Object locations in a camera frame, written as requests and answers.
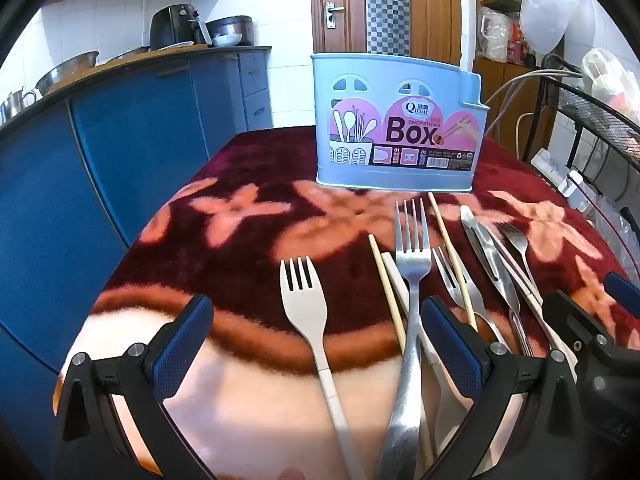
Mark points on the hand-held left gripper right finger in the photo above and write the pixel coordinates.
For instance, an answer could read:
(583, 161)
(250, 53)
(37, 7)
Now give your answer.
(452, 350)

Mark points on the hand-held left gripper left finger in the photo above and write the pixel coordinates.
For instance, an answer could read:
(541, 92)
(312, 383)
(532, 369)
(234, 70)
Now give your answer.
(182, 345)

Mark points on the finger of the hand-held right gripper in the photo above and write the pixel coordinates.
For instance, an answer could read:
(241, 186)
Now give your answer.
(622, 290)
(570, 317)

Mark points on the wooden chopstick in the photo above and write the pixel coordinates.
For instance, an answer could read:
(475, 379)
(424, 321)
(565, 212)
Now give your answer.
(450, 255)
(387, 290)

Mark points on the large steel fork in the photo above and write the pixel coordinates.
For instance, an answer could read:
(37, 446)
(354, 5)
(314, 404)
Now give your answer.
(412, 270)

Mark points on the white fork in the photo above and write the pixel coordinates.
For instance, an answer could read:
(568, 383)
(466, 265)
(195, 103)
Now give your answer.
(303, 305)

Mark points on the light blue utensil box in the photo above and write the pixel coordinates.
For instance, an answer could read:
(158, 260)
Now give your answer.
(400, 85)

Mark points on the small steel fork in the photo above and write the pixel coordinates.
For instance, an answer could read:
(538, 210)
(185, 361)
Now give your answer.
(460, 290)
(517, 242)

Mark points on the steel knife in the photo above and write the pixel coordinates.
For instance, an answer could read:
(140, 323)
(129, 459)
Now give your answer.
(487, 255)

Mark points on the white power strip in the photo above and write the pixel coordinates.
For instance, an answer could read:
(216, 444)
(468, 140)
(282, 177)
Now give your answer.
(565, 175)

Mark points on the red floral blanket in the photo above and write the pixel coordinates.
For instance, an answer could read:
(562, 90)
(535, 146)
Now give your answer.
(250, 220)

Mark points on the small white plastic bag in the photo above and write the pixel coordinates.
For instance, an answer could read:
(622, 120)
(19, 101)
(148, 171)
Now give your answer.
(610, 80)

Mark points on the blue base kitchen cabinet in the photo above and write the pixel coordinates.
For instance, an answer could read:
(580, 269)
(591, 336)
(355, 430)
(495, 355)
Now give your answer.
(125, 125)

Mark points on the wooden shelf unit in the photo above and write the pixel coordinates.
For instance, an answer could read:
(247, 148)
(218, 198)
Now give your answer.
(500, 75)

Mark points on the red boxes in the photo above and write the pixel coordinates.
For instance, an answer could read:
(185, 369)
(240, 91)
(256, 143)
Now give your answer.
(517, 47)

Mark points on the clear plastic bag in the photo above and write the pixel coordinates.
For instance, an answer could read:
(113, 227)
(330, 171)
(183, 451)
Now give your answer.
(495, 35)

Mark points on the large white plastic bag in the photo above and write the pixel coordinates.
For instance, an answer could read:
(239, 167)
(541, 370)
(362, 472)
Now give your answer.
(550, 10)

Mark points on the steel kettle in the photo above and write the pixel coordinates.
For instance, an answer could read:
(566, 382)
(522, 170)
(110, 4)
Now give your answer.
(15, 102)

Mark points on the steel pan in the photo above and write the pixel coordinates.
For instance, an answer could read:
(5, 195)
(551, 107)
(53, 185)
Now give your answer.
(130, 54)

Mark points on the steel colander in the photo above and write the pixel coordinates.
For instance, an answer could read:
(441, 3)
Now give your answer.
(65, 72)

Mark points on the white cutting board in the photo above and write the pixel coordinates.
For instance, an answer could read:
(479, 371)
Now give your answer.
(175, 46)

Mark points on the white bowl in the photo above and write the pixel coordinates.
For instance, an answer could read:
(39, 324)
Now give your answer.
(226, 40)

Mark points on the black air fryer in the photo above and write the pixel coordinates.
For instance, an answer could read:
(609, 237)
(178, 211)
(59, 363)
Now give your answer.
(175, 25)

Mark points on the dark rice cooker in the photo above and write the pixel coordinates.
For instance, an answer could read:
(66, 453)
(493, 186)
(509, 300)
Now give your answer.
(230, 25)

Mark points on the wooden door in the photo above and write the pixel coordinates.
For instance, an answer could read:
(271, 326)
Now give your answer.
(430, 10)

